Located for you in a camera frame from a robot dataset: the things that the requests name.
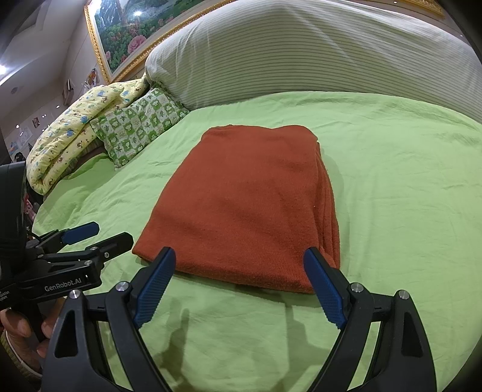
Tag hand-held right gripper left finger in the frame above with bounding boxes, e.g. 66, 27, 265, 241
41, 247, 177, 392

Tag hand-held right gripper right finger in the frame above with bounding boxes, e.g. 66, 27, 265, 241
303, 247, 437, 392

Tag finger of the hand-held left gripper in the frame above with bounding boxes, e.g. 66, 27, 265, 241
32, 222, 100, 251
38, 232, 135, 264

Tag orange knit sweater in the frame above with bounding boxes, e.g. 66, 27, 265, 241
132, 125, 341, 295

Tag person's left forearm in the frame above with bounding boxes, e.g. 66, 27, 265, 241
0, 332, 44, 392

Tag person's left hand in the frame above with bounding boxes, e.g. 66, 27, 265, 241
0, 298, 66, 374

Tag pink toy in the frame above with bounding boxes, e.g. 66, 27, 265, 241
24, 195, 39, 221

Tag yellow printed quilt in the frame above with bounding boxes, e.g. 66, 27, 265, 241
26, 77, 151, 196

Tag green checkered patterned pillow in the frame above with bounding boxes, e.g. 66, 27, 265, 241
89, 87, 191, 168

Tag light green bed sheet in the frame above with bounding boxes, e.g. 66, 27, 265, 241
32, 90, 482, 392

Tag gold framed flower painting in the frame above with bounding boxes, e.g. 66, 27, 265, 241
83, 0, 447, 84

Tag grey striped bed cushion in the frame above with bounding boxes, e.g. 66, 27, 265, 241
145, 0, 482, 125

